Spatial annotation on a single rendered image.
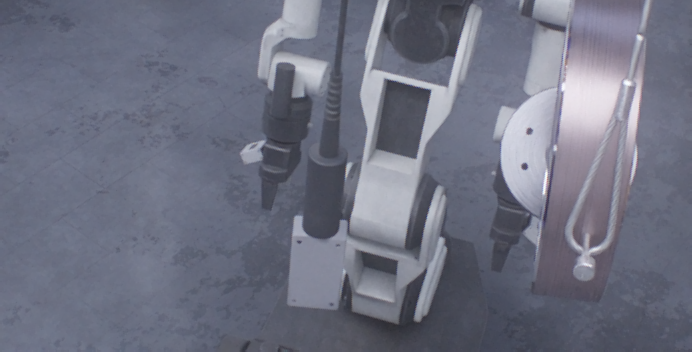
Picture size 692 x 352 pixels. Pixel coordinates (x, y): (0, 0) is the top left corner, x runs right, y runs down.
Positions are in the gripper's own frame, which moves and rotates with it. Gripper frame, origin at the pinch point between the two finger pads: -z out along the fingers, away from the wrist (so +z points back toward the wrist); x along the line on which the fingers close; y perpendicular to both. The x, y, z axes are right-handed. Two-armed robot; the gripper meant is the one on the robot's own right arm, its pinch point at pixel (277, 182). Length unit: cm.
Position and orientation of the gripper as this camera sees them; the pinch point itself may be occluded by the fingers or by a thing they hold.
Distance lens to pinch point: 207.8
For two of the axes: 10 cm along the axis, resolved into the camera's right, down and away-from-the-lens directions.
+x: -2.5, 4.1, -8.8
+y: 9.6, 2.5, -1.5
